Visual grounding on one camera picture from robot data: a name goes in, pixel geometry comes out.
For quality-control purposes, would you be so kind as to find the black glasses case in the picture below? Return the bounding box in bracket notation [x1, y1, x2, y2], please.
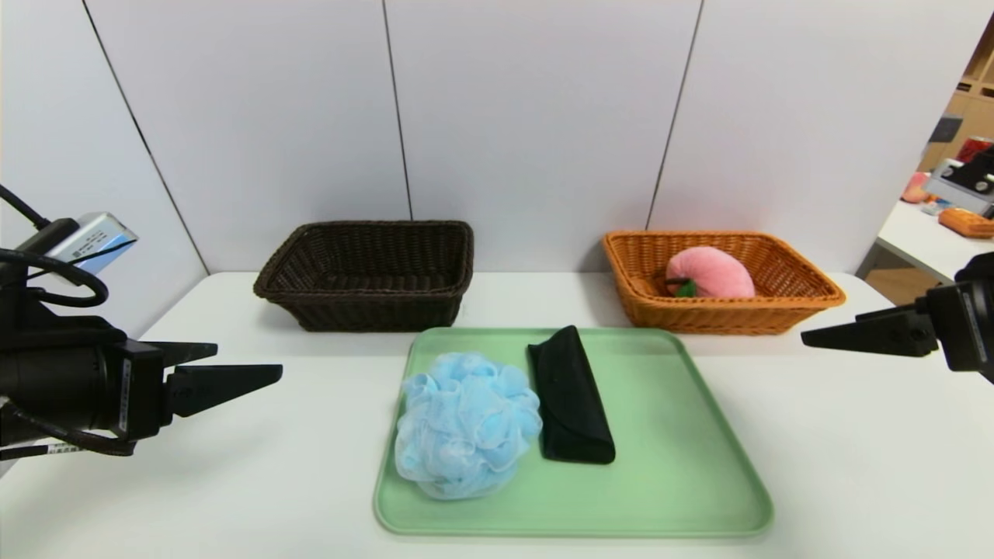
[527, 325, 617, 465]

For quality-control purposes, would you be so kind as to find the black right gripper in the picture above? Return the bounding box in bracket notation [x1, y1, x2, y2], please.
[801, 252, 994, 384]

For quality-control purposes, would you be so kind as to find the orange wicker basket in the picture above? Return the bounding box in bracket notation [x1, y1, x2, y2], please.
[602, 230, 847, 336]

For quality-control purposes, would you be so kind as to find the white side table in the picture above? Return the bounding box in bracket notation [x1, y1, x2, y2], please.
[874, 200, 994, 284]

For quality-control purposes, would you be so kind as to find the dark brown wicker basket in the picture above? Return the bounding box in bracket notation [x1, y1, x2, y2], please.
[253, 220, 475, 333]

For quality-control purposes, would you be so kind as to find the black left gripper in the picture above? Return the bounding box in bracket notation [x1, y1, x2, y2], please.
[0, 338, 283, 443]

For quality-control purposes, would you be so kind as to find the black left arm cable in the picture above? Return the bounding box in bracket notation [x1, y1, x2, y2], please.
[0, 185, 109, 307]

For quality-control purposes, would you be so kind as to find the green plastic tray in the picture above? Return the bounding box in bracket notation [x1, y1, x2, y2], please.
[374, 326, 774, 538]

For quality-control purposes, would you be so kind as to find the wooden shelf unit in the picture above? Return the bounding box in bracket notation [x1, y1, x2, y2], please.
[916, 8, 994, 173]

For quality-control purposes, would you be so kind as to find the blue mesh bath loofah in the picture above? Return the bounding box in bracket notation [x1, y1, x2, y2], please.
[394, 352, 544, 500]

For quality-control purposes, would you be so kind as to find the pink plush peach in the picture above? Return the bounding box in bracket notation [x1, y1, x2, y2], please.
[665, 246, 756, 299]

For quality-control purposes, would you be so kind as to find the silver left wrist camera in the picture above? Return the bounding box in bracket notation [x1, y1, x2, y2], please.
[27, 212, 139, 274]

